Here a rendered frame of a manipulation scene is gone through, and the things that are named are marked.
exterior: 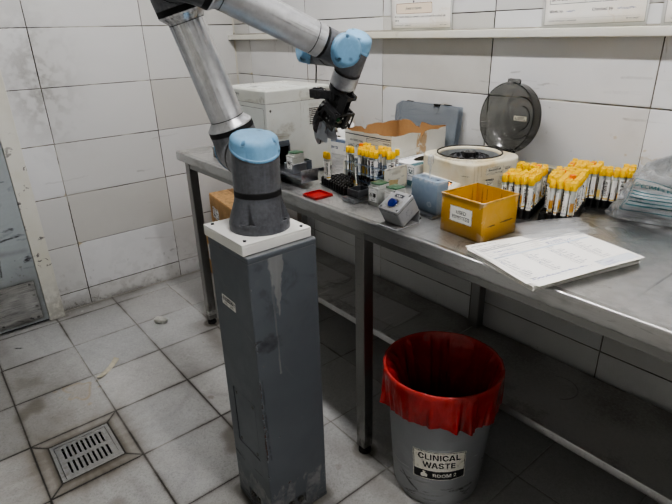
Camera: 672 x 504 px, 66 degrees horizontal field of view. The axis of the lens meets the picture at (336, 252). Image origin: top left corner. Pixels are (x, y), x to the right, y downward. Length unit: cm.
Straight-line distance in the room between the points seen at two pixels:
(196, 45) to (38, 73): 164
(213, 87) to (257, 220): 34
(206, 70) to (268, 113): 51
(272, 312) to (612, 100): 112
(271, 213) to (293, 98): 69
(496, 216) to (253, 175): 58
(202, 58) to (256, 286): 54
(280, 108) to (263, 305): 78
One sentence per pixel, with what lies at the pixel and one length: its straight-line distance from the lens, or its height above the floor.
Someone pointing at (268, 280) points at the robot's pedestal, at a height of 80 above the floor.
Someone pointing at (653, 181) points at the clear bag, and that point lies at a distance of 152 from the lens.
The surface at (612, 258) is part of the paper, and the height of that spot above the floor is 89.
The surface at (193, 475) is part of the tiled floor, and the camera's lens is 194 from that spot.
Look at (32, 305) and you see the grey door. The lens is 304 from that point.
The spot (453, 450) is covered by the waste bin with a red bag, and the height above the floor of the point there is 24.
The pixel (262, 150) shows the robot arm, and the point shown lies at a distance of 121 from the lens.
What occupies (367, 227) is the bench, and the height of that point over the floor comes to 86.
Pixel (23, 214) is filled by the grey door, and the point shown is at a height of 58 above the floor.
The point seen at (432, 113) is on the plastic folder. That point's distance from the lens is 206.
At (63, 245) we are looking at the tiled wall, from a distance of 303.
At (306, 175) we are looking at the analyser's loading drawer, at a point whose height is 92.
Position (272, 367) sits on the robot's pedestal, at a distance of 138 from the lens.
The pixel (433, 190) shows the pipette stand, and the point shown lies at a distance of 141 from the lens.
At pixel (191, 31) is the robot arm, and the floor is 136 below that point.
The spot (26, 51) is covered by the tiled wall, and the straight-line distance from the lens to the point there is 287.
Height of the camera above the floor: 135
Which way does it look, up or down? 23 degrees down
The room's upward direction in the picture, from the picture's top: 2 degrees counter-clockwise
